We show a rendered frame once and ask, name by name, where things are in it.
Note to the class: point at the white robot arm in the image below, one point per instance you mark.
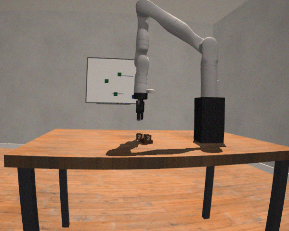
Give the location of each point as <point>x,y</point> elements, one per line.
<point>208,47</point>

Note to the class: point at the small brown cube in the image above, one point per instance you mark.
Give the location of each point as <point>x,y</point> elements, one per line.
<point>139,135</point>
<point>147,137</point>

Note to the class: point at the brown rectangular tray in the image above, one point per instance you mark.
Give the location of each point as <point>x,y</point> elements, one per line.
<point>146,141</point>

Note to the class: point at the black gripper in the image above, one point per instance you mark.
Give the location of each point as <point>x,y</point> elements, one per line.
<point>140,104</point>

